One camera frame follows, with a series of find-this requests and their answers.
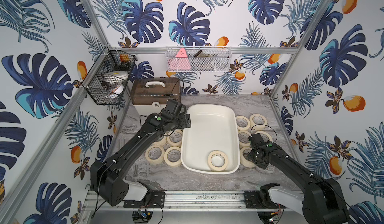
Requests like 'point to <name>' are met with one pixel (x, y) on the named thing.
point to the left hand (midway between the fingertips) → (182, 118)
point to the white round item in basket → (117, 80)
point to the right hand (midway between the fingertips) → (255, 159)
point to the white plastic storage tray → (214, 127)
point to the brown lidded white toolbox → (149, 95)
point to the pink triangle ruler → (180, 62)
